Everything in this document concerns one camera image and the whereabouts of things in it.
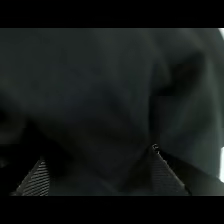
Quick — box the black garment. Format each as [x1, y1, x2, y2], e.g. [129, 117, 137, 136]
[0, 28, 224, 197]

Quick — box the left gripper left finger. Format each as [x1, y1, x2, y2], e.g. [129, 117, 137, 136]
[11, 158, 52, 197]

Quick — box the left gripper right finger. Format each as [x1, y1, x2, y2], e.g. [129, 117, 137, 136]
[133, 143, 194, 197]

